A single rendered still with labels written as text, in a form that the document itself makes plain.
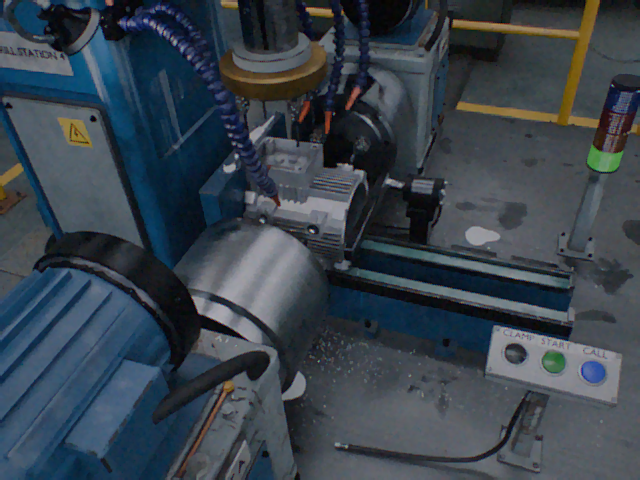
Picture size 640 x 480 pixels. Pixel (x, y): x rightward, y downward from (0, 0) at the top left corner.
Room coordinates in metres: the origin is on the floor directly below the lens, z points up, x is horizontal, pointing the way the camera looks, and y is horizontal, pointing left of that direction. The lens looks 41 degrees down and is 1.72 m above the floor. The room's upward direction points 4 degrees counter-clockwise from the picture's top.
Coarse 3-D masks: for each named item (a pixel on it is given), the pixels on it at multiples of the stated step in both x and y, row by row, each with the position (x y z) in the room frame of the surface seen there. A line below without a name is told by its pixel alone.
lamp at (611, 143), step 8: (600, 128) 0.96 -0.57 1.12; (600, 136) 0.96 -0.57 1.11; (608, 136) 0.94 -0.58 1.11; (616, 136) 0.94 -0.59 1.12; (624, 136) 0.94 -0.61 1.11; (592, 144) 0.97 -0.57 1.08; (600, 144) 0.95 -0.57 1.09; (608, 144) 0.94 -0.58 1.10; (616, 144) 0.94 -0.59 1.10; (624, 144) 0.94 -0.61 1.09; (608, 152) 0.94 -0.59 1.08; (616, 152) 0.94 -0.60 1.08
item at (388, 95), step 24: (384, 72) 1.21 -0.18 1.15; (336, 96) 1.10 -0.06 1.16; (360, 96) 1.09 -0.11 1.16; (384, 96) 1.13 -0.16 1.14; (408, 96) 1.20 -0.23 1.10; (336, 120) 1.09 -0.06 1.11; (360, 120) 1.07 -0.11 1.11; (384, 120) 1.06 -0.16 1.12; (408, 120) 1.15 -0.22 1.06; (336, 144) 1.09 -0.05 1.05; (360, 144) 1.04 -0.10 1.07; (384, 144) 1.05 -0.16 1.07; (360, 168) 1.07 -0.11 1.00; (384, 168) 1.05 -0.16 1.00
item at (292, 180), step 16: (272, 144) 0.96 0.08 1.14; (288, 144) 0.96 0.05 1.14; (304, 144) 0.95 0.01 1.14; (272, 160) 0.94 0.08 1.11; (288, 160) 0.91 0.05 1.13; (304, 160) 0.93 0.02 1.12; (320, 160) 0.92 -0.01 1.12; (272, 176) 0.87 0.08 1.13; (288, 176) 0.86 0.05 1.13; (304, 176) 0.85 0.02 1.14; (288, 192) 0.86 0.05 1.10; (304, 192) 0.85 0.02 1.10
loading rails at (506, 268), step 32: (384, 256) 0.87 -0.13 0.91; (416, 256) 0.85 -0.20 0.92; (448, 256) 0.84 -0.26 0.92; (480, 256) 0.82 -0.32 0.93; (352, 288) 0.79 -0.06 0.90; (384, 288) 0.76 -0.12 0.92; (416, 288) 0.76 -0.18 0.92; (448, 288) 0.75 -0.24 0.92; (480, 288) 0.79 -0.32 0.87; (512, 288) 0.77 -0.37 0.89; (544, 288) 0.74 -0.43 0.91; (352, 320) 0.79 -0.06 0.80; (384, 320) 0.76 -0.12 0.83; (416, 320) 0.74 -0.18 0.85; (448, 320) 0.71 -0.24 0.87; (480, 320) 0.69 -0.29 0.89; (512, 320) 0.67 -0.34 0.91; (544, 320) 0.65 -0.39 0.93; (448, 352) 0.68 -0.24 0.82
